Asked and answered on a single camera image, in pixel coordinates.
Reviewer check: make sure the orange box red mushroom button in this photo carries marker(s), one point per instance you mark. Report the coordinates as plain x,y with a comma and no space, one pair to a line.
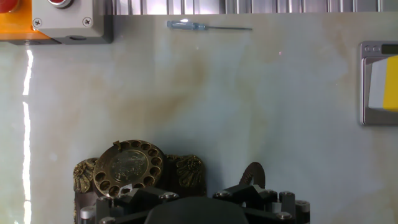
17,26

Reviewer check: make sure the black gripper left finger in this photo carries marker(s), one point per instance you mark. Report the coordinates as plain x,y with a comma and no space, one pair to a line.
140,199

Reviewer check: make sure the grey box red push button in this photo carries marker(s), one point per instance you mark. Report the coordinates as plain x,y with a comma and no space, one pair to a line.
65,18

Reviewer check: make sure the silver digital scale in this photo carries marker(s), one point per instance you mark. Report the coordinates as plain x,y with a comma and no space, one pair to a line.
364,93

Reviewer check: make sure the red brass rotary phone base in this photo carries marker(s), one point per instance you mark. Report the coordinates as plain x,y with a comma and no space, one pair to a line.
130,165

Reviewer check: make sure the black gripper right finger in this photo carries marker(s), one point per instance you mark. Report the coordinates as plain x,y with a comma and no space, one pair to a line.
236,194

